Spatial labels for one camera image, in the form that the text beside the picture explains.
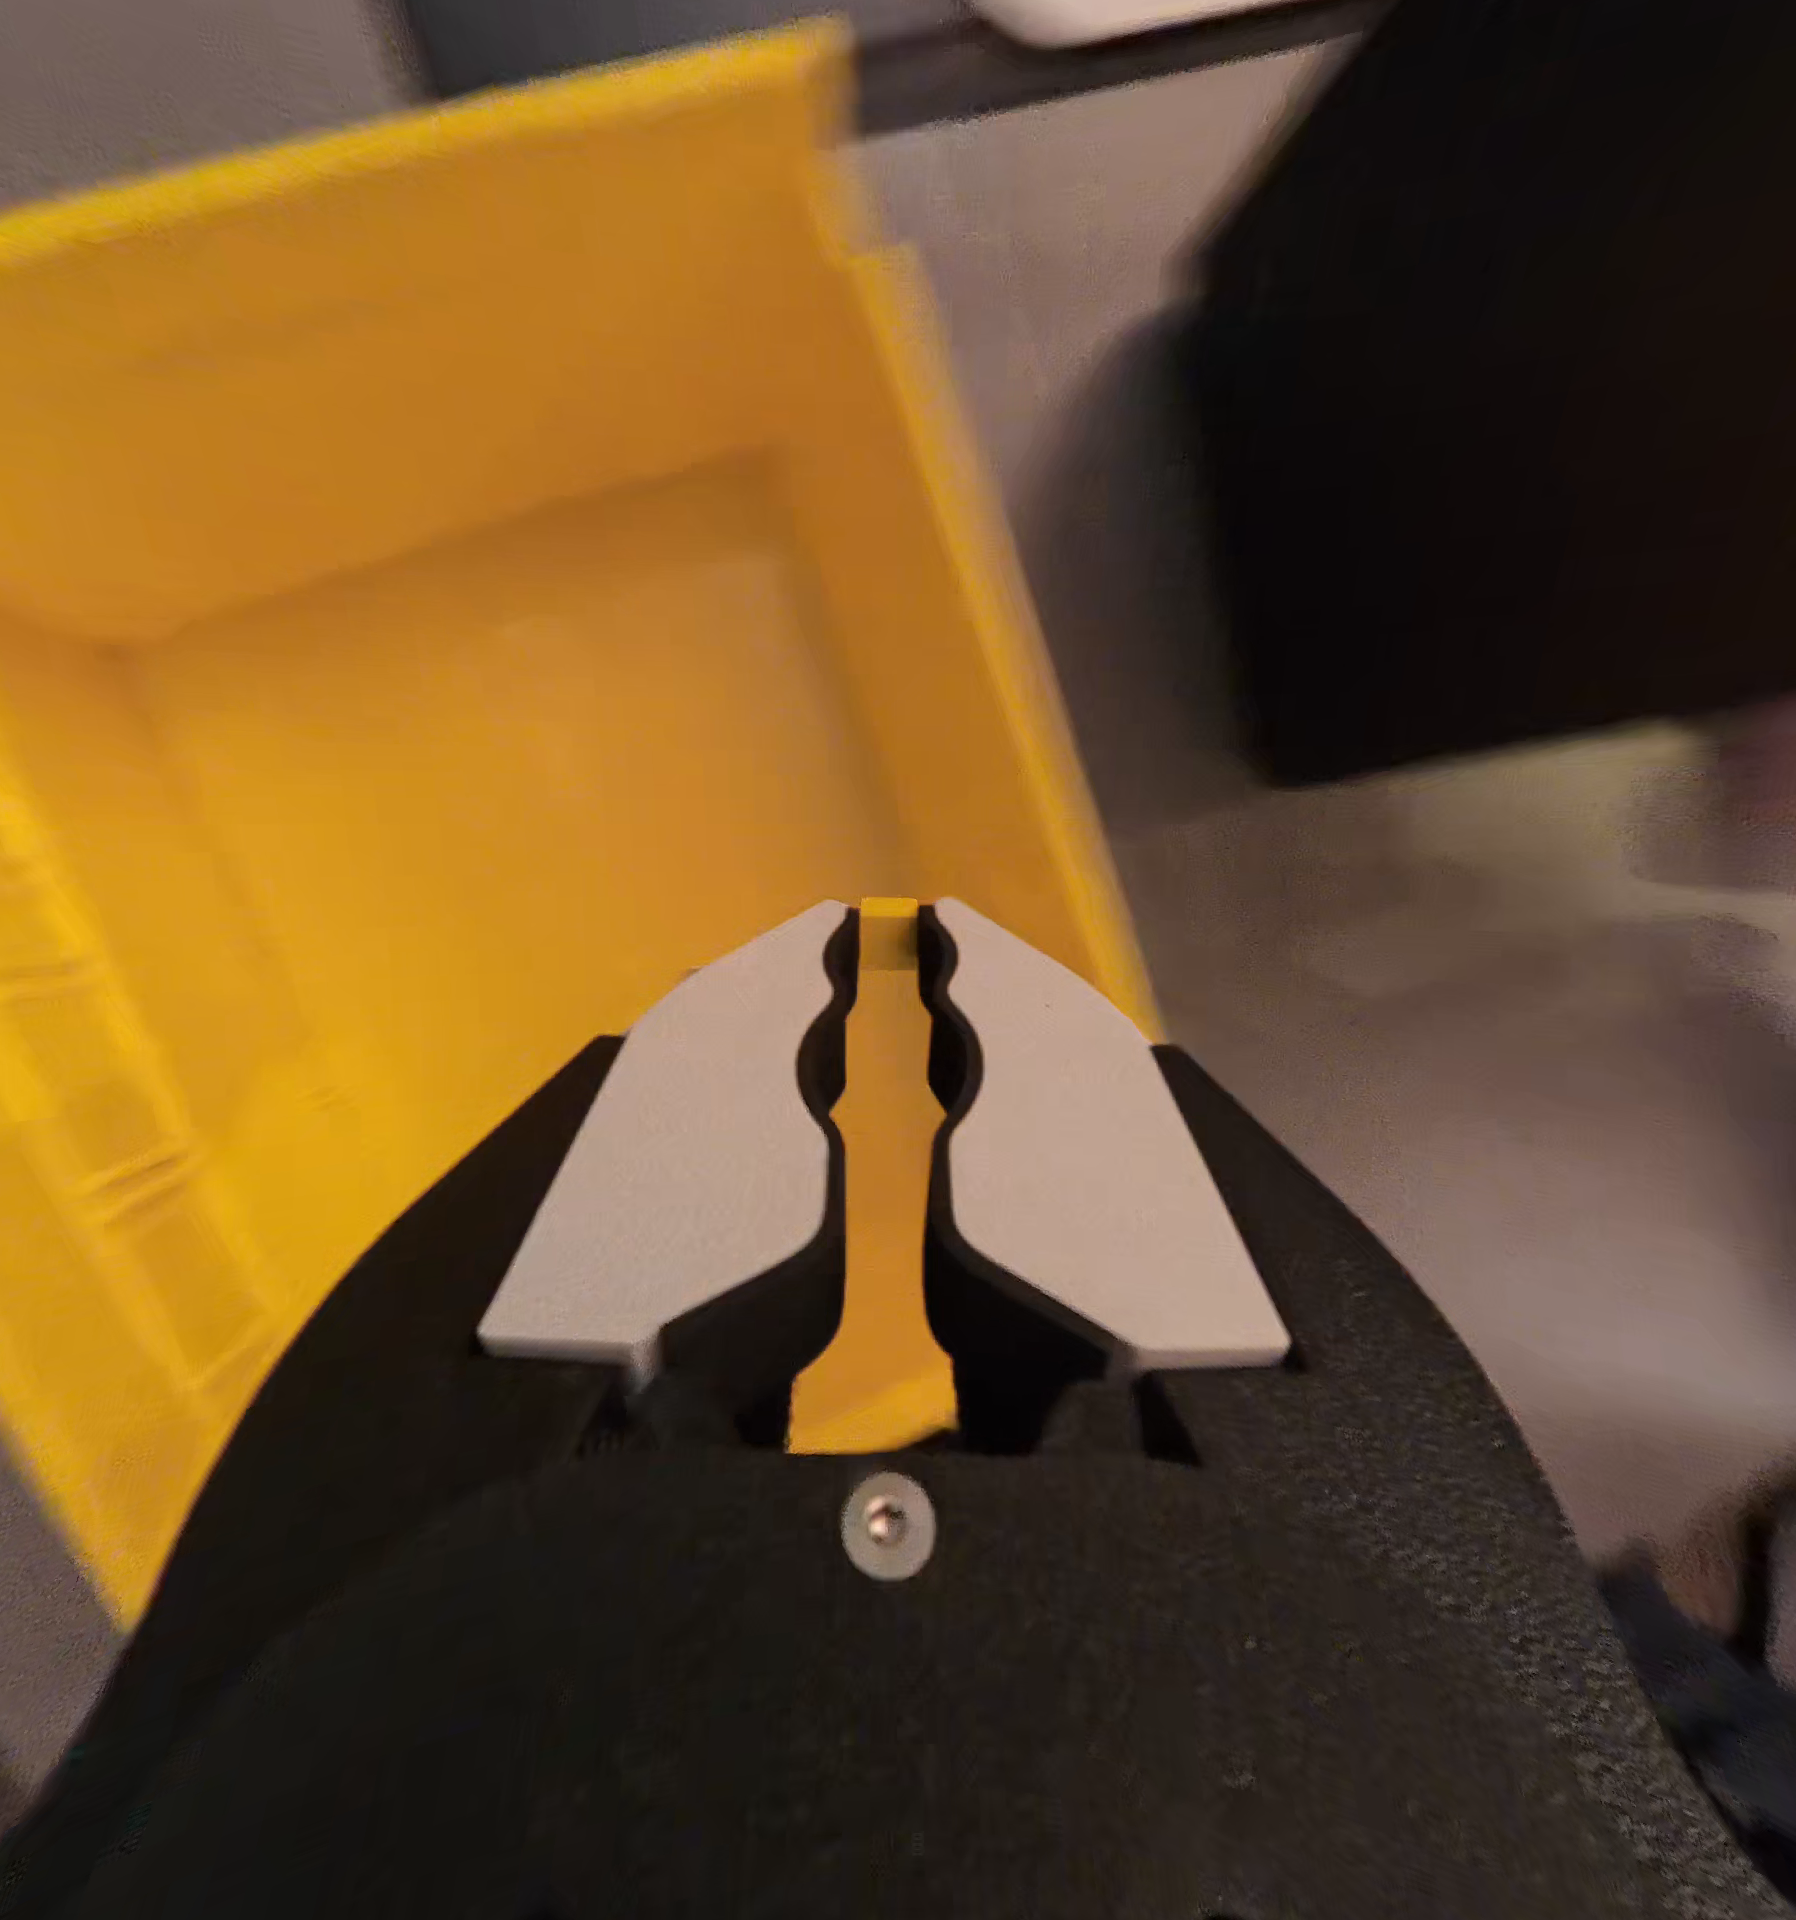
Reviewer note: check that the black flat desk mat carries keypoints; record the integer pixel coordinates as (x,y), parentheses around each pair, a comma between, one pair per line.
(990,69)

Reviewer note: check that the black drawer cabinet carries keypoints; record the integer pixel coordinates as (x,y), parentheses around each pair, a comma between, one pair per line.
(1559,360)

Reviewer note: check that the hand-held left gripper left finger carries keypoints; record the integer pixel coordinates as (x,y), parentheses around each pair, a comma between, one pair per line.
(677,1200)

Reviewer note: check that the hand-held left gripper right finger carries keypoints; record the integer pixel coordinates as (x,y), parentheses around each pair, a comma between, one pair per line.
(1115,1200)

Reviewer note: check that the yellow cube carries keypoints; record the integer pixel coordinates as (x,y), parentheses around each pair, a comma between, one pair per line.
(892,917)

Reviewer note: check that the white stand base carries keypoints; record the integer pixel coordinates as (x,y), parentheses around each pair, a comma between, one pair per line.
(1123,16)

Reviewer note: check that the yellow plastic bin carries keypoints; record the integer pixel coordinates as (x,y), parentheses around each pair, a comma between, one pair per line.
(392,602)

